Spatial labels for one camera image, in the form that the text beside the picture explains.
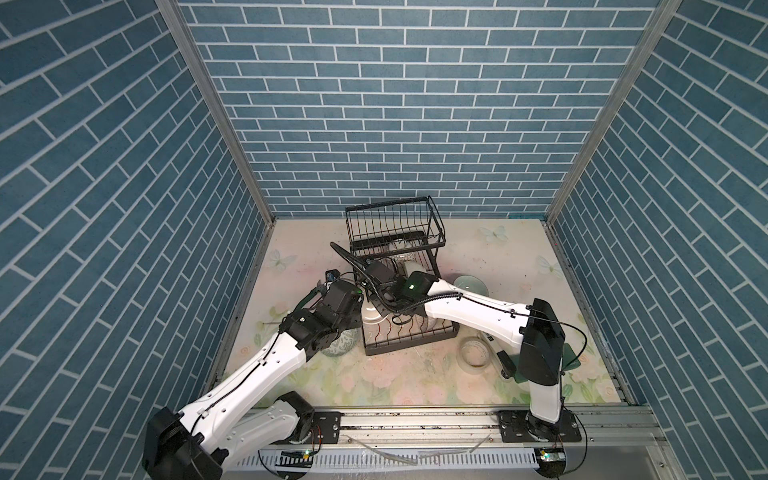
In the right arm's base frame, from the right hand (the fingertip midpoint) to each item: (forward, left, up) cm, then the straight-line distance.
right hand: (379, 290), depth 82 cm
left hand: (-6, +6, -1) cm, 8 cm away
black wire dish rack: (+6, -4, +7) cm, 10 cm away
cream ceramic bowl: (+13, -9, -5) cm, 16 cm away
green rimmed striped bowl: (-11, +11, -14) cm, 21 cm away
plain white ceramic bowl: (-10, 0, +5) cm, 11 cm away
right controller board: (-33, -46, -21) cm, 61 cm away
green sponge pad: (-9, -55, -15) cm, 57 cm away
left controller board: (-38, +17, -18) cm, 46 cm away
